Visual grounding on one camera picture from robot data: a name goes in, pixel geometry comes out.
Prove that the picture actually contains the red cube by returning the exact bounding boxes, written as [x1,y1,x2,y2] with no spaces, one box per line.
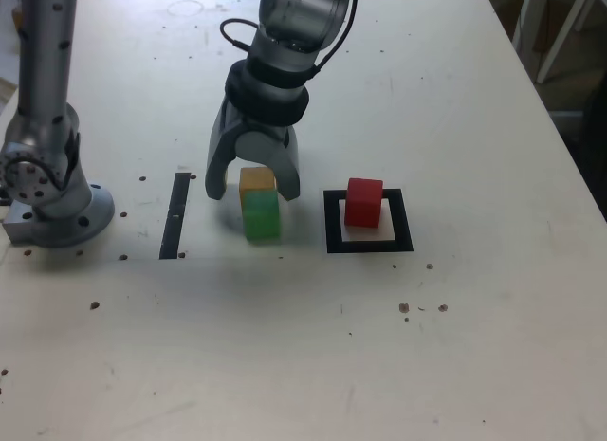
[344,177,384,229]

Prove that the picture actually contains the black tape square outline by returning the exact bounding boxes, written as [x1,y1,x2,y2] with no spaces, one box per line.
[322,188,414,255]

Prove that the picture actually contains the white furniture frame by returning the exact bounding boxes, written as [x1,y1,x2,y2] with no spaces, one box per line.
[511,0,607,85]

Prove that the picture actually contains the yellow cube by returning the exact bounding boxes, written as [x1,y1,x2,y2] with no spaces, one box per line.
[239,166,279,210]

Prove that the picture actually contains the green cube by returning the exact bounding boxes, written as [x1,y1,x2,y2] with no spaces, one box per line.
[242,190,282,243]

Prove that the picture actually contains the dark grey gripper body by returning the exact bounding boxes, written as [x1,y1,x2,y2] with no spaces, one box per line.
[222,101,296,148]

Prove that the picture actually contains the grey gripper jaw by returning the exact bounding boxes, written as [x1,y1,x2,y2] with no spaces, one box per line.
[205,102,239,200]
[236,127,302,201]

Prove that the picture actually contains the black tape strip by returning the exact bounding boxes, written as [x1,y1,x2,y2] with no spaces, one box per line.
[158,173,191,261]

